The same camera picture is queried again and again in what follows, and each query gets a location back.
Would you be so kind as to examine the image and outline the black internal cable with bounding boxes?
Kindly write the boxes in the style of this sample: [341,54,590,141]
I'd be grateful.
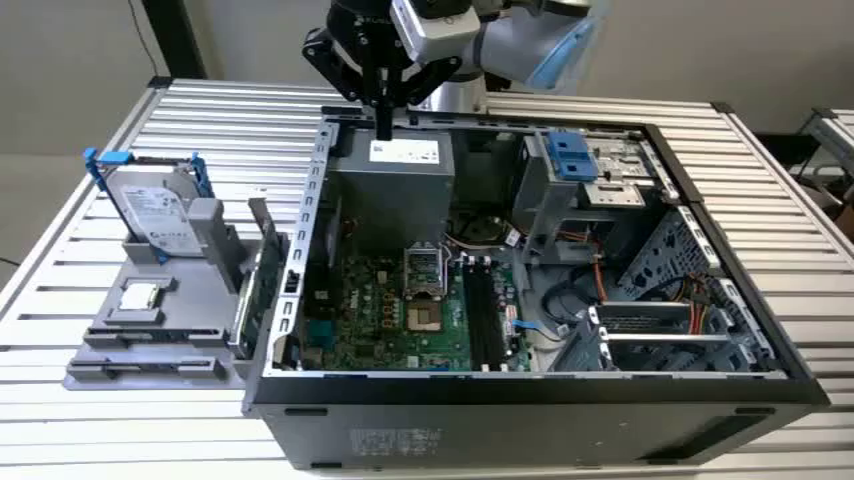
[540,279,597,334]

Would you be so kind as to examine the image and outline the orange wire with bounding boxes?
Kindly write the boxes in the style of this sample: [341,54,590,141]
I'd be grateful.
[590,252,610,305]

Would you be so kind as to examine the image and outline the hard disk in blue carrier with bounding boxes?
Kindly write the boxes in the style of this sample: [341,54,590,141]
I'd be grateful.
[83,147,217,265]

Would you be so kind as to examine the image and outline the metal side table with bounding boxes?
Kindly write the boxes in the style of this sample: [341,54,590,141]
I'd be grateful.
[797,106,854,169]

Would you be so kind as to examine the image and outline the silver CPU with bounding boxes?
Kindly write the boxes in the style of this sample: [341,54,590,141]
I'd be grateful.
[118,282,163,312]

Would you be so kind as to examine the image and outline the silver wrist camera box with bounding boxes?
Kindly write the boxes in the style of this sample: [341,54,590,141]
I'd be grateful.
[389,0,484,65]

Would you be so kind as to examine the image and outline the black upright post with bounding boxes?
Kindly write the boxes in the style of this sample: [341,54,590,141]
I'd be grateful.
[142,0,210,81]

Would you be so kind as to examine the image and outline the red yellow power wires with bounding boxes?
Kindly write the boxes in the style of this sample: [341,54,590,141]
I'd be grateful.
[677,272,714,335]

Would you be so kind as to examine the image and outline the black PC case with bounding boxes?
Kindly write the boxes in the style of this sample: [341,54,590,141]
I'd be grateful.
[239,103,833,471]

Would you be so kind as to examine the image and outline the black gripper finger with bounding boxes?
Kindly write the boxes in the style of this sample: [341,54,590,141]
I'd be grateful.
[383,56,464,141]
[301,28,387,141]

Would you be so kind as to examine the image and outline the grey power supply unit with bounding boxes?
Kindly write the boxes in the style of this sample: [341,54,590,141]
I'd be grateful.
[325,128,458,251]

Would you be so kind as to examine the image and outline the grey parts rack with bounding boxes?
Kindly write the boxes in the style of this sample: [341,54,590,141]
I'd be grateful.
[62,196,295,392]

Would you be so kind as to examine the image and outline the metal socket cover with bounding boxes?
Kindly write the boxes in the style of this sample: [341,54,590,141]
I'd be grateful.
[404,241,448,297]

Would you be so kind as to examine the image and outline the green motherboard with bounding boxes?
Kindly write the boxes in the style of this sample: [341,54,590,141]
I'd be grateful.
[299,249,536,374]

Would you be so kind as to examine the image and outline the grey drive cage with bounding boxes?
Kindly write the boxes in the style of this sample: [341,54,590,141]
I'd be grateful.
[512,128,662,265]

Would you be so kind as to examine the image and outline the CPU socket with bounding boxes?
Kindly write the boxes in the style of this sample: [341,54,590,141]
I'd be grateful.
[405,295,448,335]

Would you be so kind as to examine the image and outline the green graphics card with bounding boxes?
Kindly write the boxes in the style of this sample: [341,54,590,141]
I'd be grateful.
[229,196,287,360]

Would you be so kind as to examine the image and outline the black wall cable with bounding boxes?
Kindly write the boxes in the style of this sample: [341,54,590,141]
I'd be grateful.
[129,0,165,77]

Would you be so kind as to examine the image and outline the silver disk bay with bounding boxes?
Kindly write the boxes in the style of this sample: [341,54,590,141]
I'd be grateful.
[552,299,766,374]

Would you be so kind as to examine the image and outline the blue drive latch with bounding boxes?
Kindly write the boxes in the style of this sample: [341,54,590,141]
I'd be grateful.
[545,130,597,183]

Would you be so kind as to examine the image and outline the coiled power supply wires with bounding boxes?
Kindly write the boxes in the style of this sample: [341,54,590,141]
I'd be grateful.
[450,209,526,249]

